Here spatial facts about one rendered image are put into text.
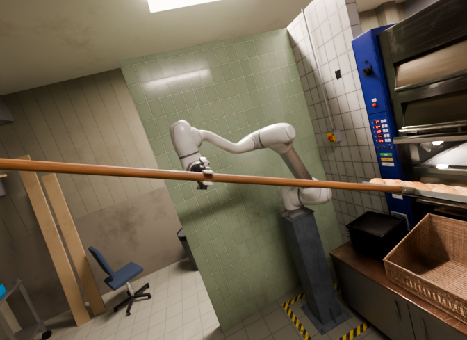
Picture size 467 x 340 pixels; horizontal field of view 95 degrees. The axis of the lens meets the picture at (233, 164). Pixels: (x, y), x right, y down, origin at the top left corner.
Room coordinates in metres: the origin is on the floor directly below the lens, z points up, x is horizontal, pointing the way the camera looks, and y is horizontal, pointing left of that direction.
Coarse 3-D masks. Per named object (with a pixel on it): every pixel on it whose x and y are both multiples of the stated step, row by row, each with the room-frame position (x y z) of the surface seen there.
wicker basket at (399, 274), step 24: (432, 216) 1.32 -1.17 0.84; (408, 240) 1.28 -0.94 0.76; (432, 240) 1.31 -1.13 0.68; (456, 240) 1.19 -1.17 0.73; (384, 264) 1.22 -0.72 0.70; (408, 264) 1.27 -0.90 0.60; (432, 264) 1.22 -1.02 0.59; (456, 264) 1.16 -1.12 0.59; (408, 288) 1.11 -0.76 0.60; (432, 288) 0.97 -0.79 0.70; (456, 288) 1.03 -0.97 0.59; (456, 312) 0.89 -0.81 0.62
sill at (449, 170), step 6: (414, 168) 1.40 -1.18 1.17; (420, 168) 1.37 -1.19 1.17; (426, 168) 1.33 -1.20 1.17; (432, 168) 1.30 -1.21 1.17; (438, 168) 1.27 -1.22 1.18; (444, 168) 1.24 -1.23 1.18; (450, 168) 1.21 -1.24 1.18; (456, 168) 1.19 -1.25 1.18; (462, 168) 1.17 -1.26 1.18; (444, 174) 1.25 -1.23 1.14; (450, 174) 1.22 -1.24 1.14; (456, 174) 1.19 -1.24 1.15; (462, 174) 1.16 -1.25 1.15
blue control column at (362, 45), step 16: (368, 32) 1.48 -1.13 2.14; (352, 48) 1.62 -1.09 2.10; (368, 48) 1.51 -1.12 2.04; (368, 64) 1.53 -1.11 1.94; (368, 80) 1.55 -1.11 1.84; (384, 80) 1.47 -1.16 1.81; (368, 96) 1.58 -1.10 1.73; (384, 96) 1.47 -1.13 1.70; (368, 112) 1.60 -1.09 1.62; (384, 112) 1.49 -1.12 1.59; (400, 160) 1.47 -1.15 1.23; (384, 176) 1.59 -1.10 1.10; (400, 176) 1.47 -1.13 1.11; (400, 208) 1.52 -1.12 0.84
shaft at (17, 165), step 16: (0, 160) 0.58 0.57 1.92; (16, 160) 0.59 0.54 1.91; (128, 176) 0.65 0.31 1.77; (144, 176) 0.66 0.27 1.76; (160, 176) 0.67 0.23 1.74; (176, 176) 0.68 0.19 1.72; (192, 176) 0.69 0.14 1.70; (208, 176) 0.71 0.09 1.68; (224, 176) 0.72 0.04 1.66; (240, 176) 0.74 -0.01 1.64
